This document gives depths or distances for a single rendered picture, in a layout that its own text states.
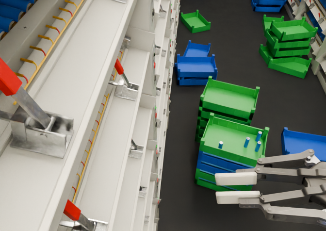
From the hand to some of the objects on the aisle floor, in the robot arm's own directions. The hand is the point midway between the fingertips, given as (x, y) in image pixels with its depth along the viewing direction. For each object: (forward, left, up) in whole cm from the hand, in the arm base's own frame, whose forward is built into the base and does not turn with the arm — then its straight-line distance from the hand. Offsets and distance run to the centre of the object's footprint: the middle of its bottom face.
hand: (236, 188), depth 49 cm
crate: (-69, -88, -105) cm, 154 cm away
